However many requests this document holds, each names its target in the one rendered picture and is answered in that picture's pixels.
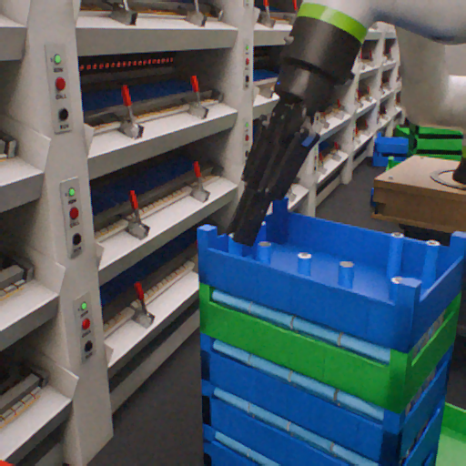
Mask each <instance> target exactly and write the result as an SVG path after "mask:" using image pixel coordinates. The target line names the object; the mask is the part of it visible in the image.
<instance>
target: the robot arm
mask: <svg viewBox="0 0 466 466"><path fill-rule="evenodd" d="M376 22H383V23H386V24H390V25H394V28H395V32H396V36H397V42H398V47H399V54H400V72H401V91H400V108H401V111H402V114H403V115H404V116H405V117H406V118H407V119H408V120H409V121H410V122H411V123H413V124H415V126H419V127H433V128H442V129H450V130H459V131H461V132H462V142H461V149H462V154H461V162H460V164H459V165H458V167H457V168H456V169H455V171H453V172H452V176H451V179H452V180H453V181H456V182H458V183H461V184H463V185H466V77H465V76H449V71H448V67H447V59H446V53H445V45H447V46H456V45H462V44H466V0H303V2H302V5H301V7H300V9H299V12H298V16H297V18H296V20H294V23H293V25H292V28H291V30H290V32H289V36H286V35H285V36H284V41H285V42H286V44H285V45H284V48H283V50H281V54H280V56H279V58H280V60H281V62H284V63H285V66H283V67H282V68H281V69H280V72H279V77H278V79H277V81H276V84H275V85H274V89H273V91H274V93H275V94H276V95H277V96H279V101H278V103H277V104H276V105H275V107H274V108H273V110H272V115H269V116H264V115H261V116H260V117H259V121H258V127H257V131H256V134H255V136H254V140H253V143H252V146H251V149H250V152H249V154H248V159H247V163H245V166H244V168H243V171H242V175H241V178H240V179H241V181H244V190H243V193H242V195H241V197H240V200H239V202H238V205H237V208H236V211H235V213H233V215H232V218H231V220H230V222H229V225H228V228H227V230H226V235H227V236H229V235H230V233H233V232H235V235H233V238H232V240H233V241H235V242H237V243H240V244H243V245H247V247H250V248H252V247H253V244H254V241H255V239H256V237H257V235H258V233H259V231H260V228H261V226H262V224H263V220H264V218H265V216H266V214H267V212H268V207H269V205H271V203H272V202H274V201H275V200H279V201H281V200H284V198H285V196H286V195H287V193H288V191H289V188H290V187H291V184H292V182H293V180H295V178H296V177H297V175H298V172H299V170H300V168H301V167H302V165H303V163H304V160H305V158H307V157H308V155H309V152H310V151H311V149H312V148H313V147H314V146H315V145H316V144H317V142H318V141H320V134H318V133H316V132H314V131H313V128H312V125H313V123H314V117H315V114H316V112H317V114H323V112H325V111H326V109H327V107H328V105H329V101H330V100H331V99H332V96H333V94H334V92H335V90H336V87H335V86H342V85H345V84H346V82H347V81H348V79H350V80H353V79H354V78H356V73H353V72H351V70H352V68H353V66H354V61H355V59H357V57H358V54H359V52H360V49H361V46H362V44H363V42H364V40H365V36H366V34H367V33H368V32H369V30H370V28H371V27H372V25H373V24H374V23H376Z"/></svg>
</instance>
